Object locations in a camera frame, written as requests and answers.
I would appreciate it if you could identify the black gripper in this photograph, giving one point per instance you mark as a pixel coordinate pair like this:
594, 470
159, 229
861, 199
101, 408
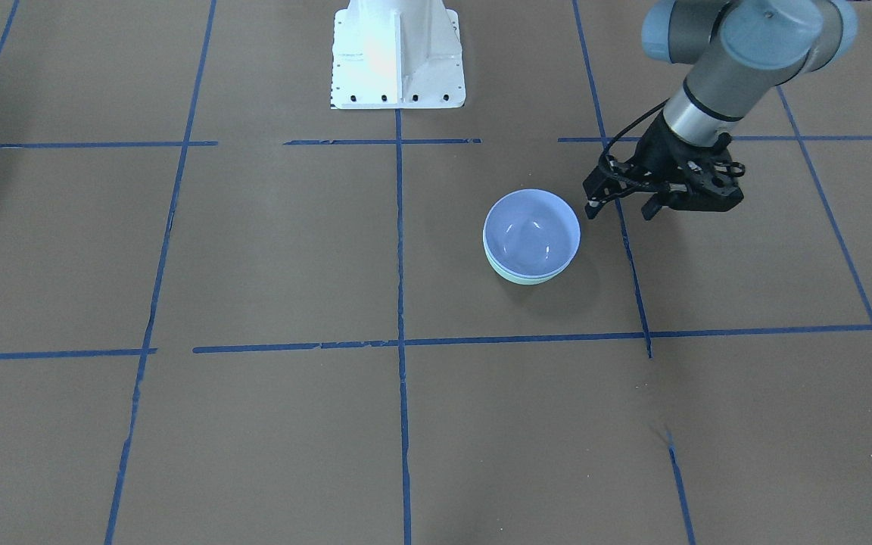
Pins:
657, 150

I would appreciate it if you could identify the blue ceramic bowl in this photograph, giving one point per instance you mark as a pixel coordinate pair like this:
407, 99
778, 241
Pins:
530, 224

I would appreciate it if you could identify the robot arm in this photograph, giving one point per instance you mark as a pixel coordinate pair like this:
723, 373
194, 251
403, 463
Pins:
737, 51

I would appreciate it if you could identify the green ceramic bowl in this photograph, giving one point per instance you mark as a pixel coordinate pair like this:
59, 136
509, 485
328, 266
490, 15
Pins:
539, 274

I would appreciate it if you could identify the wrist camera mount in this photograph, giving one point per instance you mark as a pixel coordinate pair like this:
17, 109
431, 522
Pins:
705, 183

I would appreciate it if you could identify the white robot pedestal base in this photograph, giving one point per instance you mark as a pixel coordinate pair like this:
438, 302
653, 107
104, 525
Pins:
397, 54

